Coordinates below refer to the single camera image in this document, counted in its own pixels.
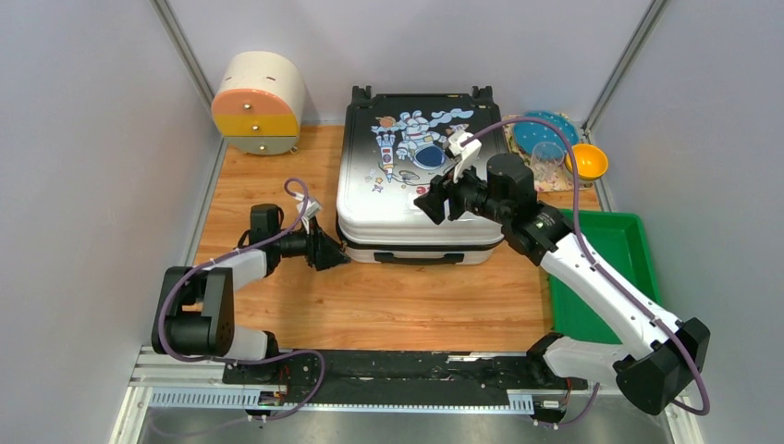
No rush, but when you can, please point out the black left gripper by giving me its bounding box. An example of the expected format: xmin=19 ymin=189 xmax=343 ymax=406
xmin=273 ymin=216 xmax=351 ymax=272

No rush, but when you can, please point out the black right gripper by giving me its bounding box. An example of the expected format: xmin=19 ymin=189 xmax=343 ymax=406
xmin=413 ymin=154 xmax=509 ymax=225

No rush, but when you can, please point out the astronaut print suitcase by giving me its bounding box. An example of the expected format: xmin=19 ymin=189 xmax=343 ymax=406
xmin=336 ymin=86 xmax=503 ymax=265

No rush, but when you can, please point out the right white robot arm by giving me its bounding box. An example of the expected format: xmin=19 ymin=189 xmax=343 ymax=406
xmin=414 ymin=154 xmax=711 ymax=416

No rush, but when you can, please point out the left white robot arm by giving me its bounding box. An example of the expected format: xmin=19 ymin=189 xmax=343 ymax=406
xmin=151 ymin=203 xmax=350 ymax=384

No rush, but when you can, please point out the teal dotted plate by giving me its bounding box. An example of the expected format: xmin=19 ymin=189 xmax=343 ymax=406
xmin=512 ymin=111 xmax=581 ymax=154

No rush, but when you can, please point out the clear plastic cup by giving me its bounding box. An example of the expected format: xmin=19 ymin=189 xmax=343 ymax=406
xmin=530 ymin=142 xmax=566 ymax=181

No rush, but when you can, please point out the cream mini drawer cabinet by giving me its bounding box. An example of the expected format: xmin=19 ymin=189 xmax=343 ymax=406
xmin=211 ymin=51 xmax=307 ymax=155

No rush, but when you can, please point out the orange bowl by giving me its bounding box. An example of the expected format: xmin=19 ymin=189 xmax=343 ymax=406
xmin=564 ymin=143 xmax=609 ymax=183

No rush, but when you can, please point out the green plastic tray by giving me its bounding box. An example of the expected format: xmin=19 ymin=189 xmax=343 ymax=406
xmin=548 ymin=210 xmax=661 ymax=345

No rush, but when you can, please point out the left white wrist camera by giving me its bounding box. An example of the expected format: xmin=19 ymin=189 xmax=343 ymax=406
xmin=295 ymin=193 xmax=323 ymax=233

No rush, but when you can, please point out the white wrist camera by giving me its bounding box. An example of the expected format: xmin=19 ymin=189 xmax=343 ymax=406
xmin=295 ymin=193 xmax=323 ymax=233
xmin=445 ymin=129 xmax=482 ymax=183

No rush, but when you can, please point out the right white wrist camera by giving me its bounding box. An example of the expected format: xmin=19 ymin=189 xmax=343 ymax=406
xmin=445 ymin=129 xmax=482 ymax=183

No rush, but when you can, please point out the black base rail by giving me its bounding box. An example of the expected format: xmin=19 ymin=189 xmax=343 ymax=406
xmin=222 ymin=350 xmax=588 ymax=407

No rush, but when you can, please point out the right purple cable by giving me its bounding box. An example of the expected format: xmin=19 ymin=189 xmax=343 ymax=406
xmin=465 ymin=116 xmax=713 ymax=429

